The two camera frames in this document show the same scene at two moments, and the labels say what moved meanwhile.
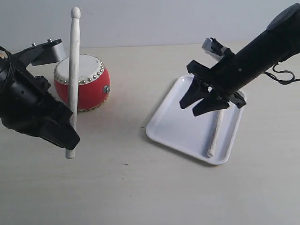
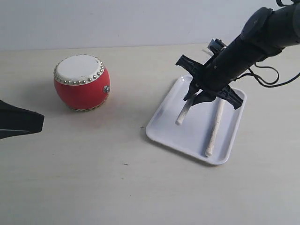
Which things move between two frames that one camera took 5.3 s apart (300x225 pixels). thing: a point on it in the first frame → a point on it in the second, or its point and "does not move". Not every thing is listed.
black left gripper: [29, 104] → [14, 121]
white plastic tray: [180, 128] does not move
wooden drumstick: [74, 53] → [185, 109]
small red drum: [94, 82] does not move
